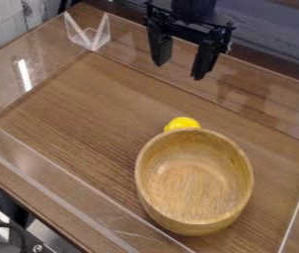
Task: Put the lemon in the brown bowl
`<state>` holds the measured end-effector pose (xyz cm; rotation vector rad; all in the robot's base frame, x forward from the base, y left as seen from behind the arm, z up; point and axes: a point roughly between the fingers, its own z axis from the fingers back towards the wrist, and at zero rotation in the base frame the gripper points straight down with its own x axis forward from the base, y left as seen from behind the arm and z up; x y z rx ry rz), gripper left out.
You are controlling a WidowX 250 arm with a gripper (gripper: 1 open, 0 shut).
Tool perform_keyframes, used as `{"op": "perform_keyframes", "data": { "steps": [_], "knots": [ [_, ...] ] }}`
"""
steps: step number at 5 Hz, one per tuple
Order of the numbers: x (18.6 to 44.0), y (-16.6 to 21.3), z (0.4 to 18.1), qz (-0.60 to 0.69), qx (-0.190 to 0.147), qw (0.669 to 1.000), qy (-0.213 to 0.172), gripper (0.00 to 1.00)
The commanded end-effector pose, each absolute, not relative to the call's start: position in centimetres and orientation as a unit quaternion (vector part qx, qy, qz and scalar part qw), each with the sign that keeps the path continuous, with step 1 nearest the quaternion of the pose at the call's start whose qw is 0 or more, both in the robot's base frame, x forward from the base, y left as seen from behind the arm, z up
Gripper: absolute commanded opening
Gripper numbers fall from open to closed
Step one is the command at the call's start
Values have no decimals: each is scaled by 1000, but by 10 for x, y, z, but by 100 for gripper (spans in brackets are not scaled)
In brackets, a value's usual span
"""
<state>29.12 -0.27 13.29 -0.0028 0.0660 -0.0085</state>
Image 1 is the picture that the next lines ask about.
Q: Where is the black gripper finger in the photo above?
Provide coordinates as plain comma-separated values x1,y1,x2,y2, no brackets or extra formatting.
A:
191,40,219,81
149,21,173,66

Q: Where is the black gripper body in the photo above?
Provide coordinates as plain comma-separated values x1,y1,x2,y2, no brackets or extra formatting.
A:
146,0,237,53

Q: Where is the yellow lemon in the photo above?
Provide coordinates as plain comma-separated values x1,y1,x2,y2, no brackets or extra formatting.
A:
163,117,202,132

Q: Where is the brown wooden bowl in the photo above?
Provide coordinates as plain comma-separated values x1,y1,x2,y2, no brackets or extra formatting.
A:
135,128,254,236

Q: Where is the clear acrylic tray enclosure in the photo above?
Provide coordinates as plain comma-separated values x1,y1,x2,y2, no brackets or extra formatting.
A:
0,10,299,253

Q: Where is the black table frame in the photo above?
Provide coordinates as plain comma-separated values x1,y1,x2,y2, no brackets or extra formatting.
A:
0,189,83,253

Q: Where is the black cable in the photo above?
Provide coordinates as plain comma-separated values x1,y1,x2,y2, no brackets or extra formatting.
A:
0,221,28,253

